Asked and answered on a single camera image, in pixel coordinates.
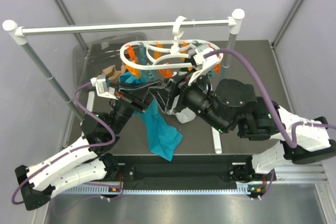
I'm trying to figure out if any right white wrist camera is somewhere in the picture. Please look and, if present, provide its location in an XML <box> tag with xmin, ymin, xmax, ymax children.
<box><xmin>188</xmin><ymin>43</ymin><xmax>223</xmax><ymax>86</ymax></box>

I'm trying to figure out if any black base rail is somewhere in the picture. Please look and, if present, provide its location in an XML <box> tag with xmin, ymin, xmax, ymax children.
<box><xmin>105</xmin><ymin>154</ymin><xmax>265</xmax><ymax>190</ymax></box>

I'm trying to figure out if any clear plastic bin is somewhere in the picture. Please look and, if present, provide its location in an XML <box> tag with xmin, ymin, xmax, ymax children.
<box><xmin>72</xmin><ymin>32</ymin><xmax>147</xmax><ymax>87</ymax></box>

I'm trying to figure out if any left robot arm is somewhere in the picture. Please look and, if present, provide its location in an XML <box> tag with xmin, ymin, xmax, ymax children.
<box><xmin>15</xmin><ymin>76</ymin><xmax>162</xmax><ymax>211</ymax></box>

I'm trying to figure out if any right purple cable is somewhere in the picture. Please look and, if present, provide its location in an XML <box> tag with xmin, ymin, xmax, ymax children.
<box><xmin>203</xmin><ymin>48</ymin><xmax>336</xmax><ymax>148</ymax></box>

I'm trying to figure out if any striped beige sock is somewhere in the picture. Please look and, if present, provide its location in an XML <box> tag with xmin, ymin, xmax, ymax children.
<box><xmin>102</xmin><ymin>63</ymin><xmax>128</xmax><ymax>83</ymax></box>

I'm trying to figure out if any white and green shirt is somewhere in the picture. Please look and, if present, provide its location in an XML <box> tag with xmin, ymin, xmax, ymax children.
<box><xmin>166</xmin><ymin>104</ymin><xmax>196</xmax><ymax>124</ymax></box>

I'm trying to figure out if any white clothes drying rack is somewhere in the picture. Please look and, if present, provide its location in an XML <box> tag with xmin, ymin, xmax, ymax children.
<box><xmin>2</xmin><ymin>8</ymin><xmax>246</xmax><ymax>154</ymax></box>

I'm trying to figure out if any white oval clip hanger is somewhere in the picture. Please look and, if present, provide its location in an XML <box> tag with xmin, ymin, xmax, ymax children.
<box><xmin>120</xmin><ymin>16</ymin><xmax>232</xmax><ymax>77</ymax></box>

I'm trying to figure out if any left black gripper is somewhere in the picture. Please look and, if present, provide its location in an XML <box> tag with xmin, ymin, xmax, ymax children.
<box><xmin>109</xmin><ymin>79</ymin><xmax>163</xmax><ymax>135</ymax></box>

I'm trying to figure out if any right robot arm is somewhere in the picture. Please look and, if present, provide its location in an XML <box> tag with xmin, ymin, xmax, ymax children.
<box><xmin>149</xmin><ymin>76</ymin><xmax>335</xmax><ymax>183</ymax></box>

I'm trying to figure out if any blue cloth garment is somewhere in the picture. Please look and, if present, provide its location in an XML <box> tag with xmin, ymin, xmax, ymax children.
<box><xmin>119</xmin><ymin>71</ymin><xmax>183</xmax><ymax>162</ymax></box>

